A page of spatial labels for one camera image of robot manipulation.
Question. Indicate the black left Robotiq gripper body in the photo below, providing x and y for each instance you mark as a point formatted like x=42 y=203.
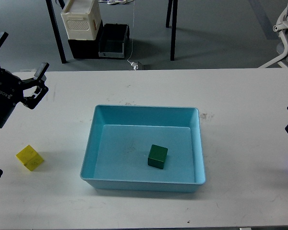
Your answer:
x=10 y=94

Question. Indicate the yellow cube block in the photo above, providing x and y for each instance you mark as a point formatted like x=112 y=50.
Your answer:
x=29 y=157

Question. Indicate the green cube block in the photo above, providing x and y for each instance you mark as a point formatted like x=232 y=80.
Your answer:
x=157 y=156

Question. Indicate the black storage box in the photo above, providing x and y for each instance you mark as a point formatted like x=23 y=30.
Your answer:
x=86 y=49

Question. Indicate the open black tray box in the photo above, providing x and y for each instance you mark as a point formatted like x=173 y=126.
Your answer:
x=113 y=40

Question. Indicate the black table leg left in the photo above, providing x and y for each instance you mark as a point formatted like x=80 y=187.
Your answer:
x=56 y=31

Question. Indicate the black table leg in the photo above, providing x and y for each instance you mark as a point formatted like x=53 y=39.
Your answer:
x=169 y=10
x=56 y=31
x=173 y=29

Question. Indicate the white plastic crate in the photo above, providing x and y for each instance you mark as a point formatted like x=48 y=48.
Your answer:
x=81 y=19

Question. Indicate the light blue plastic bin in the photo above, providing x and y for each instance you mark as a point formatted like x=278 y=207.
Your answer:
x=120 y=140

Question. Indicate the white power adapter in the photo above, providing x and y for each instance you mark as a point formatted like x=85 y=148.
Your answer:
x=137 y=66

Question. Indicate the black table leg right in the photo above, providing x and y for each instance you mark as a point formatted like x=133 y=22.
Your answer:
x=173 y=29

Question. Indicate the black table leg rear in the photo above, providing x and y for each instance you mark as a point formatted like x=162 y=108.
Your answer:
x=169 y=10

